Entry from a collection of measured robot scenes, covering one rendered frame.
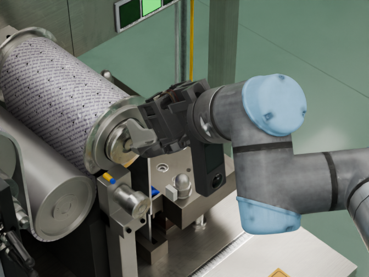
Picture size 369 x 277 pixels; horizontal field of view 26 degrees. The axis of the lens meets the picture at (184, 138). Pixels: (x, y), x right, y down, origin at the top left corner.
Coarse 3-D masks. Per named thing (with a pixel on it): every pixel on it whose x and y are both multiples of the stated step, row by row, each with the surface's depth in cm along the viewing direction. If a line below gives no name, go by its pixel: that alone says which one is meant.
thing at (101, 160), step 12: (12, 48) 135; (0, 72) 136; (0, 84) 137; (132, 108) 124; (108, 120) 122; (120, 120) 124; (108, 132) 123; (96, 144) 122; (96, 156) 124; (108, 168) 128
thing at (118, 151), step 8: (136, 120) 126; (120, 128) 123; (144, 128) 127; (112, 136) 123; (120, 136) 123; (128, 136) 125; (112, 144) 123; (120, 144) 124; (128, 144) 126; (104, 152) 125; (112, 152) 124; (120, 152) 125; (128, 152) 127; (112, 160) 125; (120, 160) 126; (128, 160) 128
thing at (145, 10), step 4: (144, 0) 165; (148, 0) 165; (152, 0) 166; (156, 0) 167; (160, 0) 168; (144, 4) 165; (148, 4) 166; (152, 4) 167; (156, 4) 168; (160, 4) 169; (144, 8) 166; (148, 8) 167; (152, 8) 168; (156, 8) 169; (144, 12) 166; (148, 12) 167
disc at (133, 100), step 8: (128, 96) 123; (136, 96) 124; (112, 104) 121; (120, 104) 122; (128, 104) 124; (136, 104) 125; (104, 112) 121; (112, 112) 122; (96, 120) 121; (104, 120) 122; (96, 128) 121; (88, 136) 121; (96, 136) 122; (88, 144) 122; (88, 152) 123; (88, 160) 124; (88, 168) 125; (96, 168) 126; (96, 176) 128
